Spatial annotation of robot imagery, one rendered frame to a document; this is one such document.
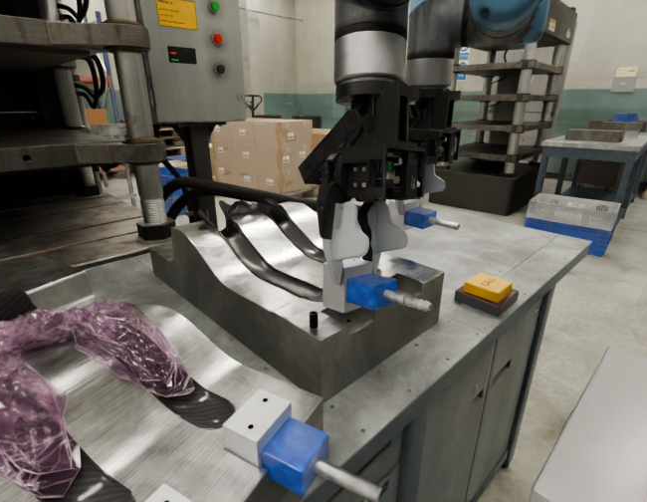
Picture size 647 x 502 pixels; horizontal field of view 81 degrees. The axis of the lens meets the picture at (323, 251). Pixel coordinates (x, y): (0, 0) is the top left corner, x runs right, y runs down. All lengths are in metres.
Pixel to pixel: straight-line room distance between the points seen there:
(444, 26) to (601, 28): 6.32
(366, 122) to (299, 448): 0.31
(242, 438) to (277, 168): 4.13
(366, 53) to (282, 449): 0.36
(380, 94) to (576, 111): 6.55
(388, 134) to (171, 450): 0.35
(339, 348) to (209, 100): 0.97
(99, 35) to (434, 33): 0.71
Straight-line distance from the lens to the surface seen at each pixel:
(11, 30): 1.08
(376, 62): 0.41
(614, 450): 0.22
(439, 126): 0.67
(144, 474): 0.38
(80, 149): 1.08
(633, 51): 6.87
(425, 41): 0.68
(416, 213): 0.71
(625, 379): 0.27
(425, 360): 0.56
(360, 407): 0.48
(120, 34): 1.04
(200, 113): 1.26
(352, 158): 0.40
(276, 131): 4.36
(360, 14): 0.42
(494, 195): 4.46
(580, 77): 6.93
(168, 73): 1.23
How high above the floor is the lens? 1.13
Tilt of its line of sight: 21 degrees down
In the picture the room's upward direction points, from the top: straight up
